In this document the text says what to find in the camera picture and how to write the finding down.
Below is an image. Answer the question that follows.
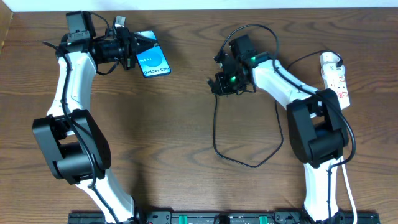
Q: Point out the blue Galaxy smartphone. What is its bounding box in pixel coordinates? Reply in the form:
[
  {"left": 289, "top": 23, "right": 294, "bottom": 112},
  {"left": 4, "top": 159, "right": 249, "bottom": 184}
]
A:
[{"left": 134, "top": 30, "right": 172, "bottom": 78}]

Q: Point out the black USB charging cable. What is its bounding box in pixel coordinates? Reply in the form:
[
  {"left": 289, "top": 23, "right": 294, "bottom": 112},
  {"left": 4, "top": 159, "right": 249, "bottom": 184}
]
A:
[{"left": 206, "top": 49, "right": 344, "bottom": 169}]

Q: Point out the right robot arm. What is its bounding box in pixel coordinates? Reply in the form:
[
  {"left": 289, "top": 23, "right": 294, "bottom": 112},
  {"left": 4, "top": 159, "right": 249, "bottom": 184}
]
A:
[{"left": 208, "top": 35, "right": 354, "bottom": 223}]

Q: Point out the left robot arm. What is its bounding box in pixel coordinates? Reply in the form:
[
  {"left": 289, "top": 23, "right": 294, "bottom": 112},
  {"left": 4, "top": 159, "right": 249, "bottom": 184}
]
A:
[{"left": 32, "top": 11, "right": 159, "bottom": 223}]

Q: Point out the white power strip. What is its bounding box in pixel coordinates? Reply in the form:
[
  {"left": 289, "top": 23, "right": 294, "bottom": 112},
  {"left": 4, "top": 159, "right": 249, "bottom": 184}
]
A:
[{"left": 321, "top": 63, "right": 350, "bottom": 110}]

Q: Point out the white USB wall charger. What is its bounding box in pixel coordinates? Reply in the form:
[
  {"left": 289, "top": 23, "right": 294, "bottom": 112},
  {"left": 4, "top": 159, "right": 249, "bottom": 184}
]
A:
[{"left": 320, "top": 52, "right": 345, "bottom": 73}]

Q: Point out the white power strip cord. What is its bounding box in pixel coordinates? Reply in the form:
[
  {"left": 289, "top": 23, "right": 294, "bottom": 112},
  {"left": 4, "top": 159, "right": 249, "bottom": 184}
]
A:
[{"left": 339, "top": 155, "right": 358, "bottom": 224}]

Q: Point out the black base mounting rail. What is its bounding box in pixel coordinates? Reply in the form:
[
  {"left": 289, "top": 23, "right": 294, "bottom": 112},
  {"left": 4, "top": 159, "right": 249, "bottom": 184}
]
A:
[{"left": 67, "top": 210, "right": 381, "bottom": 224}]

